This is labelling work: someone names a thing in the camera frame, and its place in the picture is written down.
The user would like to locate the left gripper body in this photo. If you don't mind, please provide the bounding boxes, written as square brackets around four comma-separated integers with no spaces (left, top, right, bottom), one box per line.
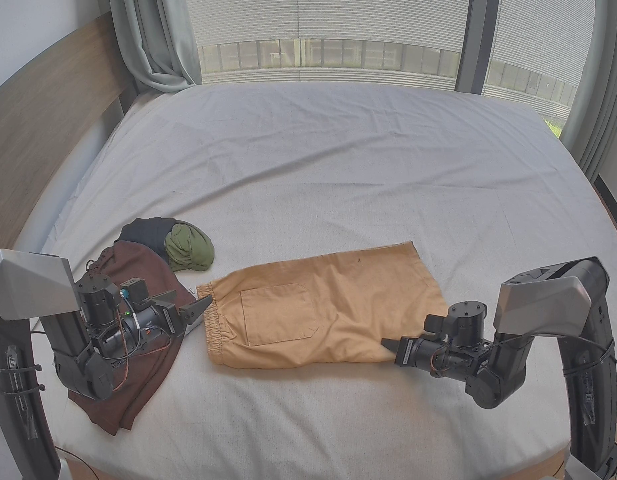
[130,300,187,347]

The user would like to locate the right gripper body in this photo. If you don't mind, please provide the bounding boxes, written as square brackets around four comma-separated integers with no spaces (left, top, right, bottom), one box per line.
[395,335,442,372]

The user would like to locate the tan shorts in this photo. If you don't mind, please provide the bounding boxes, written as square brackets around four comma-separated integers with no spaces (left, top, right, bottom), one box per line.
[196,240,449,370]

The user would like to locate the bed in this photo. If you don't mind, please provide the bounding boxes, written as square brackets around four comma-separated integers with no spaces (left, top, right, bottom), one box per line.
[0,10,617,480]

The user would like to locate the green garment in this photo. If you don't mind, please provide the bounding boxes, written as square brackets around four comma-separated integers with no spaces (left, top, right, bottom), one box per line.
[163,222,216,273]

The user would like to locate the brown shorts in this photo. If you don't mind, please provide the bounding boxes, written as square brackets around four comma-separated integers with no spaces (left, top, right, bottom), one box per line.
[68,243,198,436]

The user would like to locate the black garment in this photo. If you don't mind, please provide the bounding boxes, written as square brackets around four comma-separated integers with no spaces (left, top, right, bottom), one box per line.
[114,217,181,259]

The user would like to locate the grey-green curtain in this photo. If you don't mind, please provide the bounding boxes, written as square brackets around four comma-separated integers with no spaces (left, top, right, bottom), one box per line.
[558,0,617,184]
[106,0,203,94]

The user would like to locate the window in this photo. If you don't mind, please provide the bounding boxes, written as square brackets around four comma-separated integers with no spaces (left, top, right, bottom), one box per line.
[181,0,596,119]

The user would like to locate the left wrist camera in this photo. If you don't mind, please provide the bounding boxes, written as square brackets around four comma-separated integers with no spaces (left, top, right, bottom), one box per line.
[119,278,149,306]

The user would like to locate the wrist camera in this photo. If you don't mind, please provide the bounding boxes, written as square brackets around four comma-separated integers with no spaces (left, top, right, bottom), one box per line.
[423,313,451,341]
[119,278,149,306]

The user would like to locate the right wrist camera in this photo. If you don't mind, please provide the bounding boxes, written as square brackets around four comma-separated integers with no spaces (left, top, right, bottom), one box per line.
[423,313,451,341]

